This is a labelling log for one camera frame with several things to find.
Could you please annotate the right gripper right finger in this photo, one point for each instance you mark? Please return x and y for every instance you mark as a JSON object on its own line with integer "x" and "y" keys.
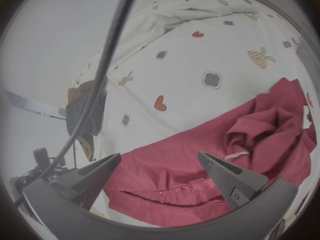
{"x": 232, "y": 181}

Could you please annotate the red shirt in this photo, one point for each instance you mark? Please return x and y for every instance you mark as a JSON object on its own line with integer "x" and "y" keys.
{"x": 200, "y": 159}

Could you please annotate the white printed quilt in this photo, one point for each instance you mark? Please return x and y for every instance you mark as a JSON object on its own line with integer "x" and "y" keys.
{"x": 175, "y": 9}

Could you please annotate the bed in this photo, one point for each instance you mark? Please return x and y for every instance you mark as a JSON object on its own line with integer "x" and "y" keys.
{"x": 187, "y": 71}

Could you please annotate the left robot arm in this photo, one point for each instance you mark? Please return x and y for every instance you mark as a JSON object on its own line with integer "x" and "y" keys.
{"x": 41, "y": 156}

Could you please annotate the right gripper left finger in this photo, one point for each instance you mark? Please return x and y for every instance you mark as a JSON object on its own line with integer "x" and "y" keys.
{"x": 95, "y": 179}

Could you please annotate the brown garment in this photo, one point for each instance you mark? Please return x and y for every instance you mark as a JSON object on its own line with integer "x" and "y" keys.
{"x": 77, "y": 91}

